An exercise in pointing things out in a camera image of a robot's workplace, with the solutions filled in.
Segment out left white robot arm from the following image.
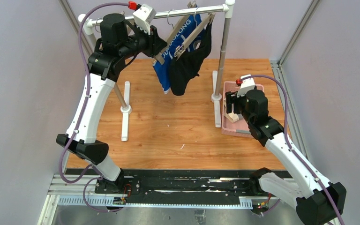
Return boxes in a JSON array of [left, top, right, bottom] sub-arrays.
[[56, 12, 167, 192]]

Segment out grey beige underwear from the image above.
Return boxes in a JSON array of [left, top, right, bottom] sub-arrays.
[[224, 105, 243, 123]]

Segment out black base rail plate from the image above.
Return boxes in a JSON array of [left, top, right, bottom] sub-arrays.
[[94, 169, 288, 206]]

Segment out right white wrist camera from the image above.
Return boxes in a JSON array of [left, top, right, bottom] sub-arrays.
[[236, 75, 255, 98]]

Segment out black underwear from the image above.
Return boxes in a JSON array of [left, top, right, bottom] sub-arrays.
[[168, 24, 212, 96]]

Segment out white clothes rack frame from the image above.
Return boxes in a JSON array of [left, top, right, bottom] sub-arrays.
[[78, 0, 235, 128]]

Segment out beige hanger of black underwear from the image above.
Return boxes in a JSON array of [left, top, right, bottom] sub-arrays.
[[174, 7, 216, 60]]

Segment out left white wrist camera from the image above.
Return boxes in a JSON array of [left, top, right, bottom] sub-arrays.
[[128, 1, 157, 35]]

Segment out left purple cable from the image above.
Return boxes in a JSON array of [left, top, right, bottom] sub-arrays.
[[58, 2, 131, 213]]

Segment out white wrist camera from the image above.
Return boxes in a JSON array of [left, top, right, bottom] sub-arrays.
[[128, 1, 157, 35], [236, 75, 255, 98]]

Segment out beige hanger of grey underwear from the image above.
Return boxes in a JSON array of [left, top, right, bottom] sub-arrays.
[[152, 15, 199, 66]]

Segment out blue white underwear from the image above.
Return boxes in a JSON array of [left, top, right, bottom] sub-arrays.
[[152, 14, 202, 94]]

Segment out pink plastic basket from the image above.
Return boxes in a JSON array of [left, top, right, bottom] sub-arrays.
[[221, 81, 265, 138]]

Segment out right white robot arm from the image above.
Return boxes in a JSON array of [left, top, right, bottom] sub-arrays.
[[225, 89, 346, 225]]

